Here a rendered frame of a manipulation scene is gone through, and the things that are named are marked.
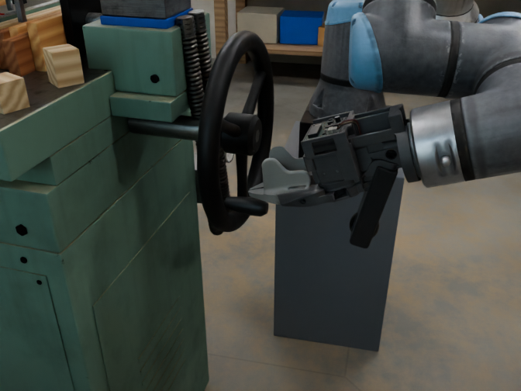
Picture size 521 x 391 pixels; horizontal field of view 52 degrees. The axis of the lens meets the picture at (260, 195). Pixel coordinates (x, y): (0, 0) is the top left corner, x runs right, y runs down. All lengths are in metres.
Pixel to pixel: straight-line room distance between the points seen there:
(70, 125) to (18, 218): 0.14
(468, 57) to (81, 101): 0.47
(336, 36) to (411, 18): 0.60
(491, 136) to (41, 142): 0.49
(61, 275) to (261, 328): 0.95
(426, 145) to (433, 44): 0.13
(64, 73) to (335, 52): 0.70
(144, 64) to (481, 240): 1.62
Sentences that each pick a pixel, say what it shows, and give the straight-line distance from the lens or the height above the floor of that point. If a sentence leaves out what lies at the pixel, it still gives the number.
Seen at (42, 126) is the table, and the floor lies 0.88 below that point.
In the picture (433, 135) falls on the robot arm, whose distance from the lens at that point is 0.58.
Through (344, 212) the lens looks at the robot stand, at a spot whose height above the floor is 0.44.
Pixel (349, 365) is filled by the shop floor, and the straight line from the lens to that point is 1.54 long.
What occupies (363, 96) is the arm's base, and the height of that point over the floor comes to 0.71.
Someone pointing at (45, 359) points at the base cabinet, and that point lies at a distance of 0.90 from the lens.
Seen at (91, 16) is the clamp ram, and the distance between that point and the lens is 0.86.
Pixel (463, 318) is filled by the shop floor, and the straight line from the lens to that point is 1.76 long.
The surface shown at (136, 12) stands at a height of 0.98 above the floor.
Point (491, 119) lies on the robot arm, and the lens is 0.58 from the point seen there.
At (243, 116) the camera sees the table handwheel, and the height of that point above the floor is 0.84.
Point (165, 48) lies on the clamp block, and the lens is 0.74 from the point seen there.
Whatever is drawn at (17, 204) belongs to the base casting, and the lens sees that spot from 0.73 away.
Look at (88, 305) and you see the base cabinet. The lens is 0.83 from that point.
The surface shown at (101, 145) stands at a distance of 0.78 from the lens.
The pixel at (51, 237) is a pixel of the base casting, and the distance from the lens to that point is 0.73.
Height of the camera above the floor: 1.12
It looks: 29 degrees down
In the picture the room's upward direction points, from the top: straight up
